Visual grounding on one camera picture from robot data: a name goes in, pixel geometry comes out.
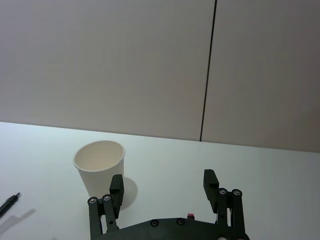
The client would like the black pen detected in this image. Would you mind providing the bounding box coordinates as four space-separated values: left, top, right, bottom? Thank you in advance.
0 192 21 219

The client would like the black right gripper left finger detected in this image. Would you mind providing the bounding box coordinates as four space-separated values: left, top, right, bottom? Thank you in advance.
87 174 125 238

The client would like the white paper cup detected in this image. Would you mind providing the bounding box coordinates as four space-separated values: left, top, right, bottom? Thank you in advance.
73 140 126 198

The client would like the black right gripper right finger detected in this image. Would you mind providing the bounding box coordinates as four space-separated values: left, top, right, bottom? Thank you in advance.
203 169 249 235

